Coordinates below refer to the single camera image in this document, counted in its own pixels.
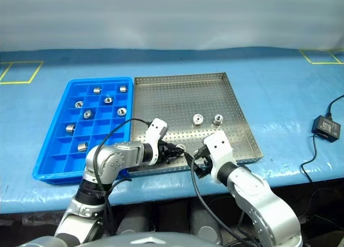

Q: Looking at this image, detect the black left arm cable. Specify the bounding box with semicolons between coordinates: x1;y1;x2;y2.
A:
95;118;151;237

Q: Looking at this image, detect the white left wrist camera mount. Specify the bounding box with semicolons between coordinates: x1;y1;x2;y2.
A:
145;118;169;166

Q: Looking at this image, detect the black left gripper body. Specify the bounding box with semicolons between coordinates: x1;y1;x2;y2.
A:
157;139;174;165

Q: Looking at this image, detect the dark grey rounded housing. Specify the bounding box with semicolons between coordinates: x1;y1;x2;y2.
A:
190;203;224;240
118;206;152;235

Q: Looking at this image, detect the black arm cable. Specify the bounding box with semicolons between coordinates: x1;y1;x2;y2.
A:
189;149;259;247
95;118;151;237

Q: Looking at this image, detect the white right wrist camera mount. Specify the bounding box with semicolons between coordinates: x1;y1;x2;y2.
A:
203;130;238;184

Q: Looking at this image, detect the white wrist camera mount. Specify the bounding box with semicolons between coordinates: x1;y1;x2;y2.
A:
145;118;169;166
203;130;238;184

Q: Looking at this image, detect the blue plastic compartment tray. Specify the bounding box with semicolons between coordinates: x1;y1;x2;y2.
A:
32;76;134;185

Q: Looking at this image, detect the perforated steel tray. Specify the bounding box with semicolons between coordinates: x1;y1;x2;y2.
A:
126;72;264;177

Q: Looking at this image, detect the blue plastic table cover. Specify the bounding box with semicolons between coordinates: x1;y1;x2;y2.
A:
0;46;344;214

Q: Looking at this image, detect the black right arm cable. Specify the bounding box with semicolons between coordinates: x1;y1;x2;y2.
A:
189;149;259;247

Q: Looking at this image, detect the black power adapter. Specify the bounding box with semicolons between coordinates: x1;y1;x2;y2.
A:
311;116;341;143

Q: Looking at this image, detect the black adapter cable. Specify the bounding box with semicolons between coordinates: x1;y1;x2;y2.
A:
326;94;344;118
300;133;318;185

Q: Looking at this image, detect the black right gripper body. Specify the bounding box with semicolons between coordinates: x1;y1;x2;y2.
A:
193;146;213;168

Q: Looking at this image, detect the grey robot torso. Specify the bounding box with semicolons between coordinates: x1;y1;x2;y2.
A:
25;232;194;247

